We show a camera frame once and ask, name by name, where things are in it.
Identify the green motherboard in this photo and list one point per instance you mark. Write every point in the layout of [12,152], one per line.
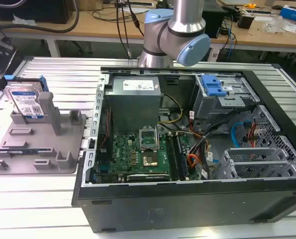
[128,154]

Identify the hard disk in blue carrier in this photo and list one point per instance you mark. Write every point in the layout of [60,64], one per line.
[26,98]

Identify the silver expansion slot bracket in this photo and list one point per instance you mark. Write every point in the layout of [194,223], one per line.
[259,164]
[249,151]

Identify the black open PC case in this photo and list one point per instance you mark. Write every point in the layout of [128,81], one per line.
[177,209]

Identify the grey plastic parts rack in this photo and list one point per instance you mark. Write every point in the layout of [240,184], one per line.
[38,139]

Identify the RAM stick in rack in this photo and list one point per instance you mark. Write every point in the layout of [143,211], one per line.
[23,150]

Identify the clear plastic bag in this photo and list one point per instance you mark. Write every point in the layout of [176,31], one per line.
[274,25]

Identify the blue plastic drive bay latch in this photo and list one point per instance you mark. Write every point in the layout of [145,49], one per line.
[212,85]

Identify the metal disk bay cage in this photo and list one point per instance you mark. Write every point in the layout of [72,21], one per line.
[222,102]

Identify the CPU socket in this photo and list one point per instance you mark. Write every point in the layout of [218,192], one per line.
[149,160]

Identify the blue cardboard box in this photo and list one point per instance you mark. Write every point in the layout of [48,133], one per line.
[293,13]

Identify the wooden desk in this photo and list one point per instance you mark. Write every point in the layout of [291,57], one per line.
[147,27]

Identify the black box on desk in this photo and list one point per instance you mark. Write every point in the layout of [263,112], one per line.
[244,20]

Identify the black graphics card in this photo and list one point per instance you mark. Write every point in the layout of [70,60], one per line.
[147,177]

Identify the grey power supply unit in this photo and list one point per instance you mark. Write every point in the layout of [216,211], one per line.
[134,104]

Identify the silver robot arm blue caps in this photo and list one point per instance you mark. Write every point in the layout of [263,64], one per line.
[172,32]

